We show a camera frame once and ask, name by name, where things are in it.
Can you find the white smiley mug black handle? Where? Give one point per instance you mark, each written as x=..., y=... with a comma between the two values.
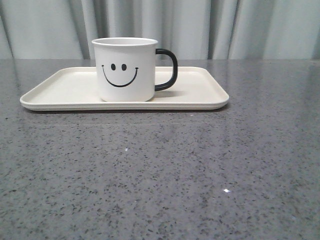
x=126, y=68

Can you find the cream rectangular plastic tray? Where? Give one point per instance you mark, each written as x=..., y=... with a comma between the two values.
x=75, y=89

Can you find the pale grey-green curtain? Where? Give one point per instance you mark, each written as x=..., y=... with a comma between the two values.
x=192, y=29

